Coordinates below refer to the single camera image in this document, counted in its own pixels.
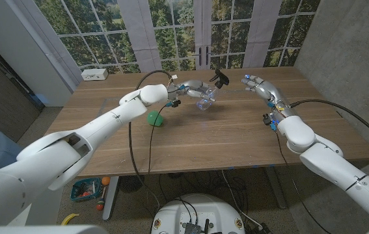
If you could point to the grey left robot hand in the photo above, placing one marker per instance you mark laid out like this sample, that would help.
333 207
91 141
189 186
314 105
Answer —
192 88

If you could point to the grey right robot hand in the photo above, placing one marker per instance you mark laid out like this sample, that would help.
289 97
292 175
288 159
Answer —
268 91

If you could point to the black trigger spray head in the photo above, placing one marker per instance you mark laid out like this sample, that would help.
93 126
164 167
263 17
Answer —
221 78

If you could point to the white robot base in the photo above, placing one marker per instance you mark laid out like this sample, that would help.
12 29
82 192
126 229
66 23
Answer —
200 211

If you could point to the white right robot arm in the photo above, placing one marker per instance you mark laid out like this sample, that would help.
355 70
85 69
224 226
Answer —
334 165

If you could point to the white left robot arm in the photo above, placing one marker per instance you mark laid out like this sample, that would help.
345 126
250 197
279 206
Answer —
73 146

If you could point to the green ball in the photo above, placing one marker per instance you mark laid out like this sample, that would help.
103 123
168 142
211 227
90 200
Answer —
155 119

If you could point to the orange ball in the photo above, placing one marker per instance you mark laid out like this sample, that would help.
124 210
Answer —
105 181

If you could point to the white power strip box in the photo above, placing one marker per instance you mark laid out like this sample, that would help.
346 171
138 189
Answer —
94 74

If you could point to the grey table leg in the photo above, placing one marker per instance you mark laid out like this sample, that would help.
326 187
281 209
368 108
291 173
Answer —
277 191

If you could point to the black round fan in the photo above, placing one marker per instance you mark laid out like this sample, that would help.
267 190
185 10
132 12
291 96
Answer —
131 182

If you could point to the white table leg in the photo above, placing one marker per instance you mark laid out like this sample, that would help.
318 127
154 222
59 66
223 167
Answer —
109 201

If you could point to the teal toy basket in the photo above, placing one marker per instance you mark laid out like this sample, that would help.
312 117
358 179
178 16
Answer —
86 190

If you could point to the colourful toy maraca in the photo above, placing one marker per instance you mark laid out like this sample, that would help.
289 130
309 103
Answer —
100 205

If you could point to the yellow toy banana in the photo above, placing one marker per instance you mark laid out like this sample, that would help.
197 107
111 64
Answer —
68 218

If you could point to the white robot torso shell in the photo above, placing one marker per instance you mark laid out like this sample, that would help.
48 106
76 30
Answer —
41 229

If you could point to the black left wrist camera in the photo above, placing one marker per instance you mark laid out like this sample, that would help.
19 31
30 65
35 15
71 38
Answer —
175 103

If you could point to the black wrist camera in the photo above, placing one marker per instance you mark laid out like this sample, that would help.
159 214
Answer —
175 103
267 119

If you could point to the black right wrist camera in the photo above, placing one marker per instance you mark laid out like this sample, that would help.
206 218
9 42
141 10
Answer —
267 119

